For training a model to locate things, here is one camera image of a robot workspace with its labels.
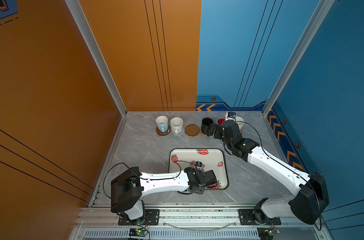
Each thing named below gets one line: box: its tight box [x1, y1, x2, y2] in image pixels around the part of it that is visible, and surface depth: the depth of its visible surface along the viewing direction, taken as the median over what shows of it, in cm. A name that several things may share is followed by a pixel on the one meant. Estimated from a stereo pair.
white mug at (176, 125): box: [170, 117, 184, 135], surface depth 104 cm
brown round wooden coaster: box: [184, 124, 200, 137], surface depth 111 cm
